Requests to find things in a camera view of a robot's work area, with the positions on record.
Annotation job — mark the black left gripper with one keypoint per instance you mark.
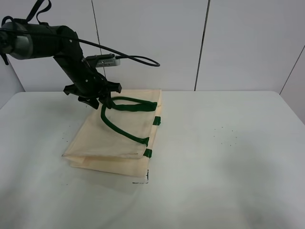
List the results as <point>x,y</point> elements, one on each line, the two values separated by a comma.
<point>88,83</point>

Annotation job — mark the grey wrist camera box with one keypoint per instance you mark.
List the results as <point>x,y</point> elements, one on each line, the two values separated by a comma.
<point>105,60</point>

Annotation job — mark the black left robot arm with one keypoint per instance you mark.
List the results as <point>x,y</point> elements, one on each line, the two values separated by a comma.
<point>33,41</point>

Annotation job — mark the white linen bag green handles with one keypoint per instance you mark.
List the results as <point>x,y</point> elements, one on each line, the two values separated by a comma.
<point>119,140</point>

